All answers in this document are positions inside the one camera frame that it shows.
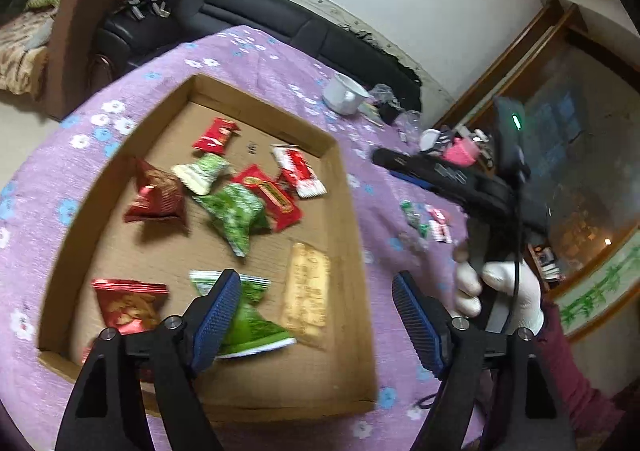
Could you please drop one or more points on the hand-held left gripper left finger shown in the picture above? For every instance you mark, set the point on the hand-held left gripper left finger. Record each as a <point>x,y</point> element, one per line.
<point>217,321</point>

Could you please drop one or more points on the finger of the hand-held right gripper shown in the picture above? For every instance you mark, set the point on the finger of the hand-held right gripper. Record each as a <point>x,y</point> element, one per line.
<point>405,161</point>

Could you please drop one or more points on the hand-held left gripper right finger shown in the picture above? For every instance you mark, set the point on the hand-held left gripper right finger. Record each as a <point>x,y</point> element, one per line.
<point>417,326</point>

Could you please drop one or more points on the pink cartoon snack packet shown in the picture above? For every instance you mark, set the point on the pink cartoon snack packet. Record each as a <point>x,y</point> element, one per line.
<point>440,226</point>

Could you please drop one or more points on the clear green-edged snack packet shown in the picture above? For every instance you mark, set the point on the clear green-edged snack packet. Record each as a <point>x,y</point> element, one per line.
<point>412,217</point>

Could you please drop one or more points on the cardboard box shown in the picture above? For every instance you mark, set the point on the cardboard box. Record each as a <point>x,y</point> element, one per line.
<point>150,256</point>

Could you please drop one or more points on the tan biscuit packet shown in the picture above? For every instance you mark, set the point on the tan biscuit packet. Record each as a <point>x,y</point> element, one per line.
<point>306,286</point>

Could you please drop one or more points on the white red snack packet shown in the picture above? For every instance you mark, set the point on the white red snack packet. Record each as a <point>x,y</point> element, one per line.
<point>299,171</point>

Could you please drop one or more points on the dark red snack packet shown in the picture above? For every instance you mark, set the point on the dark red snack packet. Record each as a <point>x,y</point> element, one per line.
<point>155,196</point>

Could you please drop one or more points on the small green white snack packet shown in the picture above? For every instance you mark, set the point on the small green white snack packet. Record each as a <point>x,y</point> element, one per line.
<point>200,173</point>

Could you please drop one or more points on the small red snack packet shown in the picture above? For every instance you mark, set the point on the small red snack packet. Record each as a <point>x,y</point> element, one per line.
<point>217,133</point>

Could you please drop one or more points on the person's right forearm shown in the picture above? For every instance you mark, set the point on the person's right forearm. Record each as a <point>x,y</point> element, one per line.
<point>575,381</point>

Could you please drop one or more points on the person's right hand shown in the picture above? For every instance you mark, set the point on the person's right hand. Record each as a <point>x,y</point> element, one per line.
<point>527,296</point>

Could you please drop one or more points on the white container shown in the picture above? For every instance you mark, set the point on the white container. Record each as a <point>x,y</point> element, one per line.
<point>430,140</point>

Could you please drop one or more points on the clear glass cup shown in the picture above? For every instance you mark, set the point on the clear glass cup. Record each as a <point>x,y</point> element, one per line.
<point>411,119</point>

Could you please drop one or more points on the white cup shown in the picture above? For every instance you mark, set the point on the white cup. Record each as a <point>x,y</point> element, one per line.
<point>342,93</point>

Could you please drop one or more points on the wooden cabinet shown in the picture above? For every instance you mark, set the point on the wooden cabinet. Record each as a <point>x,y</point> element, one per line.
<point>590,156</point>

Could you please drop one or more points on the purple floral tablecloth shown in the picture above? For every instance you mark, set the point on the purple floral tablecloth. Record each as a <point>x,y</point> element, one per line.
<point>30,231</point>

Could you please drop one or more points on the black leather sofa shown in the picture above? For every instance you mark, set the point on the black leather sofa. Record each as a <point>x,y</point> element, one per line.
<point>250,16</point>

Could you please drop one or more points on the brown chair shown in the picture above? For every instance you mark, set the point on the brown chair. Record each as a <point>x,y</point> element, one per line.
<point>75,31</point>

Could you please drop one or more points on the patterned bedding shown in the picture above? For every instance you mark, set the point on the patterned bedding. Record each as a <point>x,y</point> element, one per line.
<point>20,46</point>

